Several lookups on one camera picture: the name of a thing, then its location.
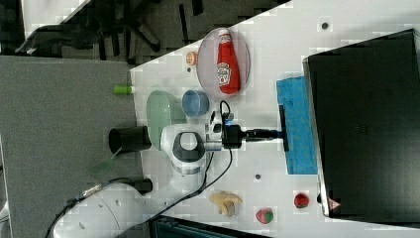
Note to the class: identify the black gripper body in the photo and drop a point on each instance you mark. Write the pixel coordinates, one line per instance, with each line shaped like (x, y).
(232, 137)

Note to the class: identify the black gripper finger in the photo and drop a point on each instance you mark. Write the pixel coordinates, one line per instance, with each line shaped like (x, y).
(259, 139)
(261, 132)

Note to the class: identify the blue glass oven door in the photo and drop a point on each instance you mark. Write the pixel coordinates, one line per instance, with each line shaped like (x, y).
(299, 144)

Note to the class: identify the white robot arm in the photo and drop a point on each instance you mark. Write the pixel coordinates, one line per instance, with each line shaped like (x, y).
(109, 209)

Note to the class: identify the black toaster oven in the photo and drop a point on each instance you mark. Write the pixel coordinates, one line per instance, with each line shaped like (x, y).
(364, 109)

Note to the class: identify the blue bowl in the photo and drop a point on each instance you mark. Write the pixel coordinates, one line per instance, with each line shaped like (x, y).
(194, 103)

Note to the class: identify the red ketchup bottle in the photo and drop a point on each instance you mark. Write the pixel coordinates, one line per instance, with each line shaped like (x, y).
(227, 72)

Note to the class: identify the peeled banana toy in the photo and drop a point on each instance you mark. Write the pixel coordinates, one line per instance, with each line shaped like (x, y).
(226, 202)

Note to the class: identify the lilac round plate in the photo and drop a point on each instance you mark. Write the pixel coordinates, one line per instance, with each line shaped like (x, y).
(207, 58)

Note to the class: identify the green perforated colander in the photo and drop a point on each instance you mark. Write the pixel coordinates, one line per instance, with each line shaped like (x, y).
(163, 109)

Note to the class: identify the red tomato toy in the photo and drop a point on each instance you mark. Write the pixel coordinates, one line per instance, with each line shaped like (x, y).
(301, 200)

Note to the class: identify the strawberry toy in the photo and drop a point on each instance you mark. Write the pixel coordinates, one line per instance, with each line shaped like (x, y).
(264, 216)

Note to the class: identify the orange slice toy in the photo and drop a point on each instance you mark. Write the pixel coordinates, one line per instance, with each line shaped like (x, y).
(191, 58)

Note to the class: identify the black utensil holder cup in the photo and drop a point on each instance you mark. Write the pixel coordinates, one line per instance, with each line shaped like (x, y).
(126, 140)

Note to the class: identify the green marker pen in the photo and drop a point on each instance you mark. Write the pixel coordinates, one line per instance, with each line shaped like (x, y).
(123, 89)

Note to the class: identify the green slotted spatula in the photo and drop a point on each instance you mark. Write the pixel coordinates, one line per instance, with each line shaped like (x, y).
(103, 166)

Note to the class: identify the black office chair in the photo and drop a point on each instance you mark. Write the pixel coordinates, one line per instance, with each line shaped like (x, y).
(81, 23)

